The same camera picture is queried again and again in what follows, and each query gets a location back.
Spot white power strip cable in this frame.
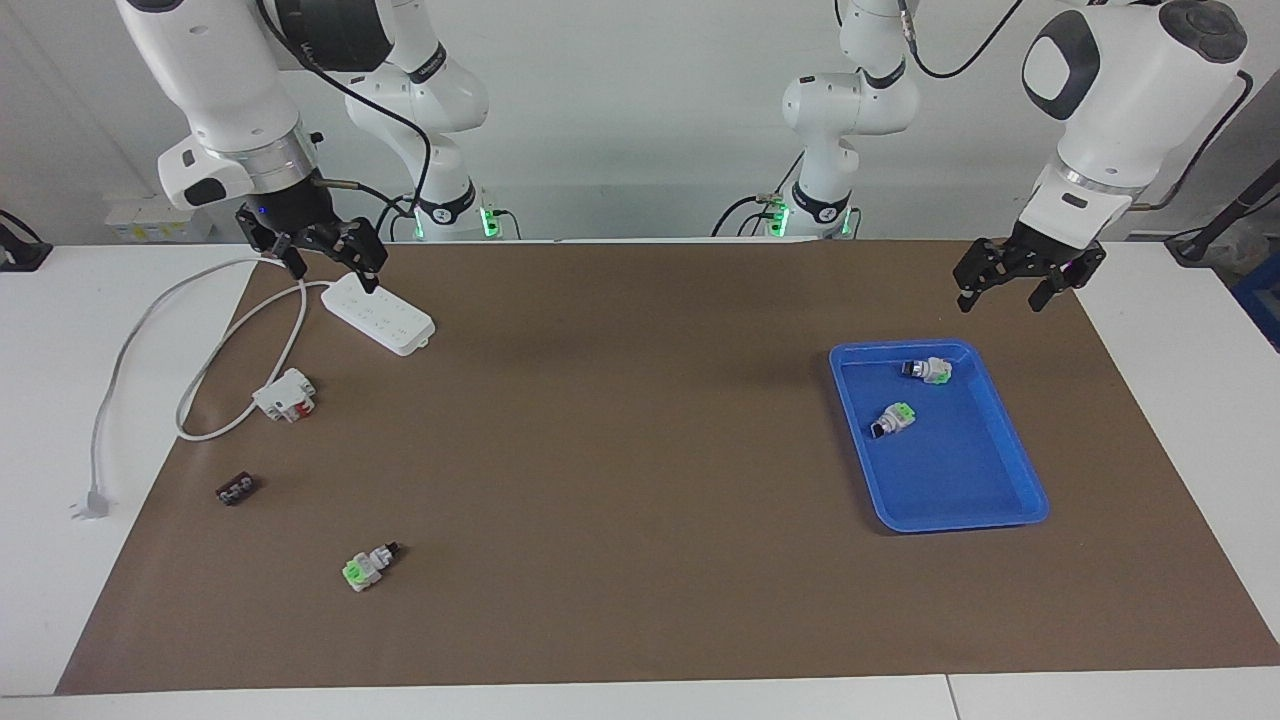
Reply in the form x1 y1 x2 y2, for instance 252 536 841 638
70 257 336 521

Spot black clamp mount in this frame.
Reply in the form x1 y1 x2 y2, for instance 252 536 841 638
0 210 53 273

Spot blue crate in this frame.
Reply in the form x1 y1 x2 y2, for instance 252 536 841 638
1232 278 1280 353

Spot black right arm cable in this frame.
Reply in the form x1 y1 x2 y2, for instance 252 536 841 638
255 0 433 241

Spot white power strip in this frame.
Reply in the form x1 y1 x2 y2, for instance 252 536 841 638
321 272 437 357

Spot black left base cables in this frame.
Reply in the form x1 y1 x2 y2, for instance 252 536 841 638
712 150 801 238

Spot white red circuit breaker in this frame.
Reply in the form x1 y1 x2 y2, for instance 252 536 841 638
251 368 318 424

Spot black stand pole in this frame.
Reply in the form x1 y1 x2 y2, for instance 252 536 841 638
1165 165 1280 266

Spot blue plastic tray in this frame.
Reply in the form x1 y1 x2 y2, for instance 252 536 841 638
829 340 1050 534

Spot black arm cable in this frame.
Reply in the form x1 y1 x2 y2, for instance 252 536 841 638
255 0 433 241
895 0 1253 213

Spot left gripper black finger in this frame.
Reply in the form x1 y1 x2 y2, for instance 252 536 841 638
953 240 1026 313
1030 255 1104 313

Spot white cardboard box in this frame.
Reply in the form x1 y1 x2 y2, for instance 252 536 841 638
105 193 216 244

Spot brown paper mat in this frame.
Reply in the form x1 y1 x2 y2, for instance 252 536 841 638
55 238 1280 696

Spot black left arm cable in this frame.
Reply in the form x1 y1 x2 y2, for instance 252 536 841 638
895 0 1253 213

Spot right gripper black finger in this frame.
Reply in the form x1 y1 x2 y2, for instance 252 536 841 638
237 207 307 279
320 220 388 294

